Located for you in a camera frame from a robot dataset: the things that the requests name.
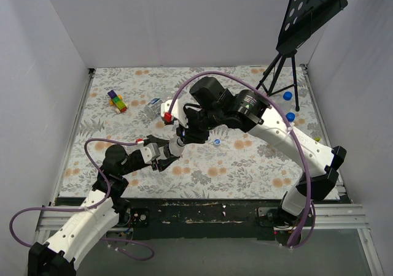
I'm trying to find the clear bottle black label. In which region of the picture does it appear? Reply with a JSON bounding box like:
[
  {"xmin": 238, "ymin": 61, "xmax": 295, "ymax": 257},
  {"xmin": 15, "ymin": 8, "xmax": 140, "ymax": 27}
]
[{"xmin": 163, "ymin": 137, "xmax": 185, "ymax": 158}]

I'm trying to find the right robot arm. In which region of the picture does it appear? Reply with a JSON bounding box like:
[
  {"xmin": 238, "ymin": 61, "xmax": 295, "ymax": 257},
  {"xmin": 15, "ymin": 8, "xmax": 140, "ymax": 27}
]
[{"xmin": 161, "ymin": 77, "xmax": 347, "ymax": 226}]

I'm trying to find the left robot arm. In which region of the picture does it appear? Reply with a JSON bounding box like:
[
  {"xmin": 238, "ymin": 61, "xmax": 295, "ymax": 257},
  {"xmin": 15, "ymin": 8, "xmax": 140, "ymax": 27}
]
[{"xmin": 28, "ymin": 135, "xmax": 185, "ymax": 275}]

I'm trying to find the clear lying bottle silver label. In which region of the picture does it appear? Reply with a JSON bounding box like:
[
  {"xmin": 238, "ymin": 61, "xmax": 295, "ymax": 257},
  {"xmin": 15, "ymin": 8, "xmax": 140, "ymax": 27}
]
[{"xmin": 144, "ymin": 88, "xmax": 177, "ymax": 120}]

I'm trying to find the floral table cloth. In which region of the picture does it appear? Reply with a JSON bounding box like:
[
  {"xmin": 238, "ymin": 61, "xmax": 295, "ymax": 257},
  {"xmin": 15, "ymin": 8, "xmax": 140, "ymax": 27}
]
[{"xmin": 58, "ymin": 66, "xmax": 341, "ymax": 200}]

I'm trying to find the multicolour toy brick stack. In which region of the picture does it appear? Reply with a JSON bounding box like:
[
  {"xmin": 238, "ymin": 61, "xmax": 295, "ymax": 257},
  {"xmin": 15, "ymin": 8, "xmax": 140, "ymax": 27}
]
[{"xmin": 107, "ymin": 90, "xmax": 128, "ymax": 113}]

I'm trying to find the black base beam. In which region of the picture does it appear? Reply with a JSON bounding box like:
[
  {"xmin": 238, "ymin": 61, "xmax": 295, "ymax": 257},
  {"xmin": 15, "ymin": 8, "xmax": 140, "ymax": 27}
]
[{"xmin": 114, "ymin": 198, "xmax": 302, "ymax": 240}]

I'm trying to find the black music stand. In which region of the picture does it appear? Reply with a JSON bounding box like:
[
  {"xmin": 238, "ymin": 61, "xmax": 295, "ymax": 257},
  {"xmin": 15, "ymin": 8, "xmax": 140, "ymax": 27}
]
[{"xmin": 256, "ymin": 0, "xmax": 348, "ymax": 112}]

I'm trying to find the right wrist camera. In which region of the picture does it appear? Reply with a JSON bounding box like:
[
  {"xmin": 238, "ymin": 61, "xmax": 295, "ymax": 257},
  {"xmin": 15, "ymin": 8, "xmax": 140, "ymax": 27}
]
[{"xmin": 160, "ymin": 99, "xmax": 189, "ymax": 128}]

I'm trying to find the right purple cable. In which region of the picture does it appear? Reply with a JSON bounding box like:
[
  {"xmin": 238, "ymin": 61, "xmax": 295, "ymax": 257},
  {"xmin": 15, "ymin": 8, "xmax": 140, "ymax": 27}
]
[{"xmin": 167, "ymin": 71, "xmax": 316, "ymax": 248}]

